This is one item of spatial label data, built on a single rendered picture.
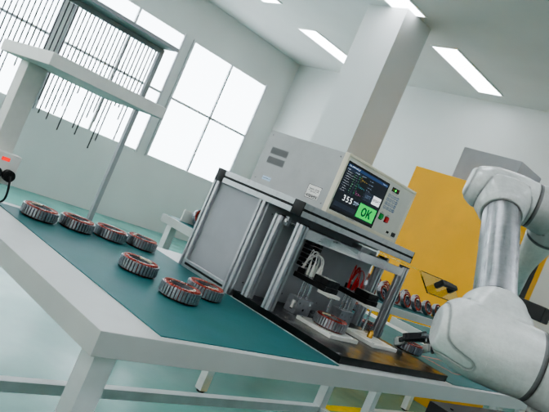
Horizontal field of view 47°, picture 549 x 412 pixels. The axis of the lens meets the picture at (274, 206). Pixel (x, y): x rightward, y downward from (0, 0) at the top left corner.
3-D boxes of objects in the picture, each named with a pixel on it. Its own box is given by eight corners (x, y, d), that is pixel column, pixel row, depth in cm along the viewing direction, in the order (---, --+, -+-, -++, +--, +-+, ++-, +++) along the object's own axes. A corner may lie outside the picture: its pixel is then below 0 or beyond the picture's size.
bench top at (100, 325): (531, 411, 268) (536, 400, 268) (89, 356, 112) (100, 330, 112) (354, 315, 339) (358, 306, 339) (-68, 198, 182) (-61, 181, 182)
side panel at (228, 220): (231, 295, 204) (271, 203, 204) (225, 293, 202) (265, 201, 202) (184, 265, 224) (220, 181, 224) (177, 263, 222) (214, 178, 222)
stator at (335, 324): (350, 338, 199) (355, 327, 199) (327, 331, 192) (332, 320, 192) (328, 324, 207) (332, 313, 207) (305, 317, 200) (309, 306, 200)
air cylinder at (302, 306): (307, 317, 211) (314, 302, 211) (293, 314, 205) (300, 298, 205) (296, 311, 214) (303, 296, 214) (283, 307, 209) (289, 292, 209)
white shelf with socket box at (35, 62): (104, 252, 185) (167, 108, 185) (-18, 219, 159) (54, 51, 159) (55, 216, 210) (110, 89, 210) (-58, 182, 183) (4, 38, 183)
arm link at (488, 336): (552, 371, 122) (444, 325, 125) (513, 417, 133) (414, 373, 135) (548, 172, 182) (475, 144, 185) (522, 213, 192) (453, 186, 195)
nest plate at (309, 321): (357, 344, 200) (359, 341, 200) (329, 338, 189) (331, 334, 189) (323, 324, 210) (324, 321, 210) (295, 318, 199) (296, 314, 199)
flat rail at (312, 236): (401, 276, 237) (404, 269, 237) (299, 236, 193) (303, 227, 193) (399, 275, 238) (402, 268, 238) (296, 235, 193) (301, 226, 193)
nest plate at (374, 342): (395, 352, 217) (397, 349, 217) (372, 347, 206) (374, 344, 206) (363, 333, 227) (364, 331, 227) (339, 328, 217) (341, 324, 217)
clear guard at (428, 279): (459, 305, 220) (466, 289, 220) (427, 293, 203) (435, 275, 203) (386, 271, 243) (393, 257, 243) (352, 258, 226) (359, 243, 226)
